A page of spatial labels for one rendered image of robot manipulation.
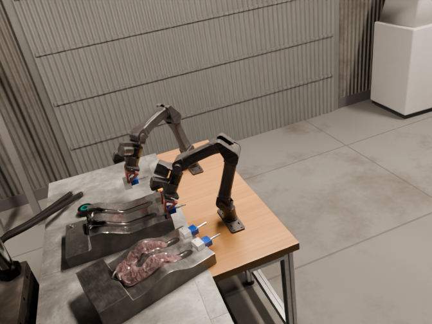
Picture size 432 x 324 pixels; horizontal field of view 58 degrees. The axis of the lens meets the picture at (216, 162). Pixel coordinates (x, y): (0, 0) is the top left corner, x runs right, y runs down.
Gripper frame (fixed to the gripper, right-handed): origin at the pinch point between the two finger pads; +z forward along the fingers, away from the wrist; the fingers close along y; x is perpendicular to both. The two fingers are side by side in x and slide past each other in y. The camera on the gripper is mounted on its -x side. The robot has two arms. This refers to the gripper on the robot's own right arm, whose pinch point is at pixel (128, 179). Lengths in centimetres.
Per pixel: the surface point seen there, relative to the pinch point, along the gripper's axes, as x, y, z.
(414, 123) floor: 309, -109, -60
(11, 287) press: -46, 33, 44
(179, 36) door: 59, -184, -66
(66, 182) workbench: -25, -47, 31
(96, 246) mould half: -15.4, 35.8, 17.8
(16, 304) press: -43, 45, 43
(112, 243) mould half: -8.4, 35.9, 15.4
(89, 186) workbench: -13.0, -33.8, 24.6
